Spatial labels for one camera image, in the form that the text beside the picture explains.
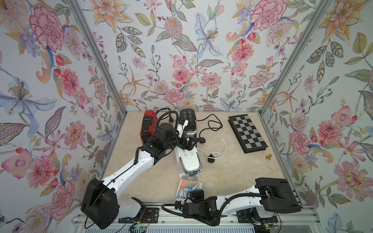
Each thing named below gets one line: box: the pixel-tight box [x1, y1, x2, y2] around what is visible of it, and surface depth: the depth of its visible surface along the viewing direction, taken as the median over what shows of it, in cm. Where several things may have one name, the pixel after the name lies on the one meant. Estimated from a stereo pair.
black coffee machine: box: [179, 108, 198, 138], surface depth 88 cm
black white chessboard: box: [227, 114, 269, 154], surface depth 106 cm
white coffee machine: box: [173, 145, 203, 182], surface depth 71 cm
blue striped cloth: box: [175, 179, 204, 201], surface depth 80 cm
